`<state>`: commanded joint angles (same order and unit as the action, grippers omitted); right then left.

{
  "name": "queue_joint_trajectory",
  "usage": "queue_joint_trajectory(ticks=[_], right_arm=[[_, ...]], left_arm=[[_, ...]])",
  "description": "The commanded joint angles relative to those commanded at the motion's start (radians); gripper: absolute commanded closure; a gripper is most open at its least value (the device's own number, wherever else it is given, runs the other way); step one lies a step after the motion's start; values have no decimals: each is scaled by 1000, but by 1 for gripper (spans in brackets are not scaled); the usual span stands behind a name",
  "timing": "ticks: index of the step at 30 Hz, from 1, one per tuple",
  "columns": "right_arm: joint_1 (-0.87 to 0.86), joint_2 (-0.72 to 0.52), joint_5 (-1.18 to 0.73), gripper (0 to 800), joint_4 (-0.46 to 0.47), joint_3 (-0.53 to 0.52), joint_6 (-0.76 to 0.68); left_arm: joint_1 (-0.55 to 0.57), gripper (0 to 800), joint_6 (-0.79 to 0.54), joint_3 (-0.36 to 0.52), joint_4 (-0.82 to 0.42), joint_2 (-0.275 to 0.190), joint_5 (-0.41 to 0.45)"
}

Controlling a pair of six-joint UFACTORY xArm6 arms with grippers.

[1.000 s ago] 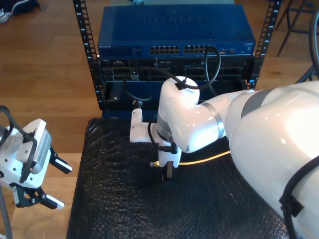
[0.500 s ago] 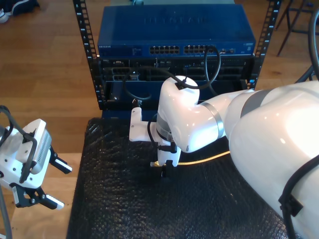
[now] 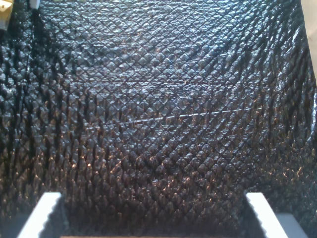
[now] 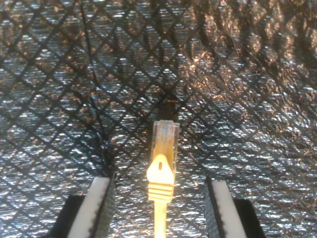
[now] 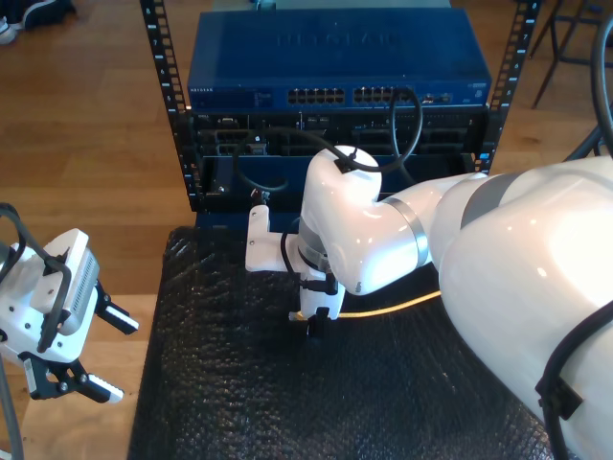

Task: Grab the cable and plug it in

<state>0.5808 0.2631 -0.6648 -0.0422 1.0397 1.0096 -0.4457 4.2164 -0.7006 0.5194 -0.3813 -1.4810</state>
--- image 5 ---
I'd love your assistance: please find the black bubble wrap mat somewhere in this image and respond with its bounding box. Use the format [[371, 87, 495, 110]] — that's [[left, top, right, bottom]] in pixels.
[[126, 222, 576, 460]]

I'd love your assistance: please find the black perforated rack post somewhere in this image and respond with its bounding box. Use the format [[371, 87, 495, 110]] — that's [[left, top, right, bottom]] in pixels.
[[138, 0, 202, 212], [471, 0, 545, 176]]

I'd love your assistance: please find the dark metal stool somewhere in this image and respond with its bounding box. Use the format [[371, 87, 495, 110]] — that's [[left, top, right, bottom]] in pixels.
[[528, 0, 600, 110], [563, 125, 605, 163]]

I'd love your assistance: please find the blue rack base plate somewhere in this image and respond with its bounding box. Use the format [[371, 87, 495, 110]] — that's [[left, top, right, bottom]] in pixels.
[[194, 209, 303, 232]]

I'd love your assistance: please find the dark blue sneaker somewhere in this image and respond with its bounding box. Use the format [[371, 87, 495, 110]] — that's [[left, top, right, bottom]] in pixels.
[[7, 0, 79, 31]]

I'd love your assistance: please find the blue Netgear network switch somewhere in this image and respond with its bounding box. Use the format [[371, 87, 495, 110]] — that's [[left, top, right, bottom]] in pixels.
[[185, 7, 493, 112]]

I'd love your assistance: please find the black rack server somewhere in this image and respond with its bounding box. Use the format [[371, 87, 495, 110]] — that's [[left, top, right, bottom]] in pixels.
[[191, 110, 489, 159]]

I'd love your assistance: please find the black clipped arm cable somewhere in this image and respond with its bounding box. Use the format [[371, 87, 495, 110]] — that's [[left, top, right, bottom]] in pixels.
[[534, 300, 613, 460]]

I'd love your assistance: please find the yellow network cable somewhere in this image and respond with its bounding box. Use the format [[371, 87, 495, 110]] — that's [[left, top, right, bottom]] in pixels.
[[287, 289, 443, 323]]

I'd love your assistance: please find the white sneaker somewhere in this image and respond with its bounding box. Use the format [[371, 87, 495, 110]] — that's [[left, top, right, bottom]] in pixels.
[[0, 15, 18, 48]]

